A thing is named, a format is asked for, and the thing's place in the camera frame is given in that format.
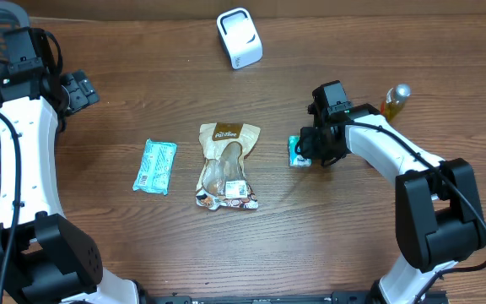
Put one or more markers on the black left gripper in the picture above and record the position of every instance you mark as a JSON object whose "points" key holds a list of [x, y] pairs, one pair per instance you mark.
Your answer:
{"points": [[81, 91]]}

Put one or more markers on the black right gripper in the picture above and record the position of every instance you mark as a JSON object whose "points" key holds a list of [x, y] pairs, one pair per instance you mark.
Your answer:
{"points": [[311, 151]]}

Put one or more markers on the small teal tissue pack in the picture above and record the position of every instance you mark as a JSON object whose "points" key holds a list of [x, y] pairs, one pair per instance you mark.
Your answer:
{"points": [[296, 160]]}

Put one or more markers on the yellow liquid bottle grey cap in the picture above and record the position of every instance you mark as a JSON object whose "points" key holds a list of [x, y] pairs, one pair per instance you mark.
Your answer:
{"points": [[395, 101]]}

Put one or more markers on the large teal wipes pack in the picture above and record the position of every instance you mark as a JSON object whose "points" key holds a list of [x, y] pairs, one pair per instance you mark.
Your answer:
{"points": [[155, 168]]}

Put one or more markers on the brown white snack pouch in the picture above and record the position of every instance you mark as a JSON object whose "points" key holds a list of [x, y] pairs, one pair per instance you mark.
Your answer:
{"points": [[223, 182]]}

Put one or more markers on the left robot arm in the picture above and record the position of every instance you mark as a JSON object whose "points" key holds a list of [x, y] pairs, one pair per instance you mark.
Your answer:
{"points": [[44, 258]]}

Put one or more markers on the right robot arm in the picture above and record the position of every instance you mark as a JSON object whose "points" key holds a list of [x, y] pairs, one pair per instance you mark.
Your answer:
{"points": [[440, 228]]}

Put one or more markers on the white barcode scanner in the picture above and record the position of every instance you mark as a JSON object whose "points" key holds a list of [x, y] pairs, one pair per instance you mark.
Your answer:
{"points": [[239, 37]]}

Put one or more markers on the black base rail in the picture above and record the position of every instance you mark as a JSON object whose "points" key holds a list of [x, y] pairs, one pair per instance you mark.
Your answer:
{"points": [[264, 300]]}

